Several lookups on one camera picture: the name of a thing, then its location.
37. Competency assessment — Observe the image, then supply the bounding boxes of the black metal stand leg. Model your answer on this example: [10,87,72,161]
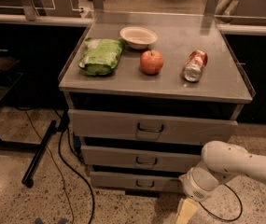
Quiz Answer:
[21,120,56,189]

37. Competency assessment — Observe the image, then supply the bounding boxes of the white railing pipe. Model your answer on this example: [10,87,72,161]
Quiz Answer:
[0,14,92,27]

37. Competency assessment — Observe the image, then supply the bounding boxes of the grey middle drawer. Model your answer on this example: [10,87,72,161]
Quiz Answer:
[81,146,201,173]

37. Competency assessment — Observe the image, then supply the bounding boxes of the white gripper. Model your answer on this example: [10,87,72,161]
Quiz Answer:
[175,167,219,224]

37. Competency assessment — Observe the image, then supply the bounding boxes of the red apple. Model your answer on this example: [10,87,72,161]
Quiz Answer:
[140,49,164,75]

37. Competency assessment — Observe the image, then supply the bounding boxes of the green chip bag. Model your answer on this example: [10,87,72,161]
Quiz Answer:
[77,38,125,76]

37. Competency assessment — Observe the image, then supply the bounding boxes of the black floor cable loop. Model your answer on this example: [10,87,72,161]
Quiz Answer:
[197,184,244,223]

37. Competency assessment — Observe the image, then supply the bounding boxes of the grey top drawer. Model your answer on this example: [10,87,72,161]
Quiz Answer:
[68,109,237,145]

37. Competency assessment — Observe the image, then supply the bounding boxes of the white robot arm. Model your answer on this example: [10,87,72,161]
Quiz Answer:
[175,141,266,224]

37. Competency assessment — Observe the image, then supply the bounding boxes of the grey drawer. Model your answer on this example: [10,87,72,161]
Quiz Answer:
[68,109,237,145]
[81,146,201,173]
[90,172,183,193]

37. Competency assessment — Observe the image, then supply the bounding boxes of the red soda can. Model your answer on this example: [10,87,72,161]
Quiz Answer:
[181,49,208,82]

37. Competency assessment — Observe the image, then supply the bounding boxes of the white paper bowl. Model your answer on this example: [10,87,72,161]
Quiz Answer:
[119,27,158,49]

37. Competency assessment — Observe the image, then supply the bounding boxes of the grey bottom drawer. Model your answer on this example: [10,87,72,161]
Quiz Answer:
[90,172,183,193]

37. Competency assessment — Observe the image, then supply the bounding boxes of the black cable left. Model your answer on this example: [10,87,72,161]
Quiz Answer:
[53,109,96,224]

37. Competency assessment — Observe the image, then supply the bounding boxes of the grey drawer cabinet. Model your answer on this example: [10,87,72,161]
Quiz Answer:
[60,12,252,192]

